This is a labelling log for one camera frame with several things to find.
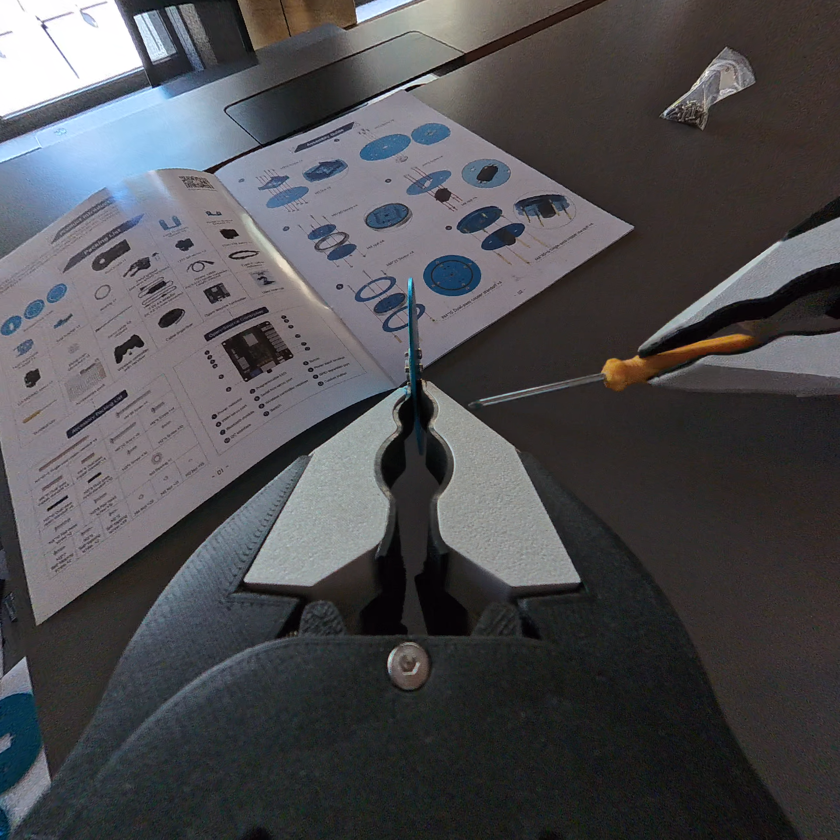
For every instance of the blue round metal plate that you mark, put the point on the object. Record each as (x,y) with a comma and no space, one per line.
(413,328)

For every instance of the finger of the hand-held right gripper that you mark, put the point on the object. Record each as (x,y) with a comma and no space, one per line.
(774,275)
(800,367)

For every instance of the clear plastic bag of screws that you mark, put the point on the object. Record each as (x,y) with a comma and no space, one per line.
(715,85)

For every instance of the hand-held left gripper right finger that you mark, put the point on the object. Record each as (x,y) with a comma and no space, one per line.
(505,525)

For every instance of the dark grey desk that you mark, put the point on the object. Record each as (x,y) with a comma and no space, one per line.
(623,525)

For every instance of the open instruction booklet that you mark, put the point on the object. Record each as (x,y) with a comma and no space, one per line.
(131,394)

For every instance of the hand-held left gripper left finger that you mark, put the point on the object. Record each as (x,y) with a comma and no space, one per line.
(321,525)

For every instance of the blue plate with slots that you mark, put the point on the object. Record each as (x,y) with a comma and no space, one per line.
(19,768)

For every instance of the white foam packaging tray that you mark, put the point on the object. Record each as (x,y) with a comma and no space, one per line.
(16,676)

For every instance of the large window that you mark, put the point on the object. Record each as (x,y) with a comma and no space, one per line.
(59,52)

